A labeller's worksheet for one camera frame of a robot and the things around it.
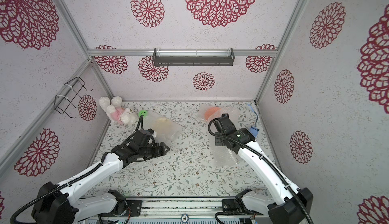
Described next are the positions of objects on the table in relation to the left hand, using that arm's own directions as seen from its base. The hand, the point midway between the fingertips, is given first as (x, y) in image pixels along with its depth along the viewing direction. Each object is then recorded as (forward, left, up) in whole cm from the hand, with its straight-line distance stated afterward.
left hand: (164, 151), depth 81 cm
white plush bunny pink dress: (+28, +36, 0) cm, 45 cm away
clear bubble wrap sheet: (-2, -28, 0) cm, 28 cm away
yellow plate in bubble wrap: (+21, +3, -11) cm, 24 cm away
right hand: (+4, -29, +9) cm, 31 cm away
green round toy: (+34, +21, -8) cm, 40 cm away
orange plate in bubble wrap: (+35, -25, -10) cm, 44 cm away
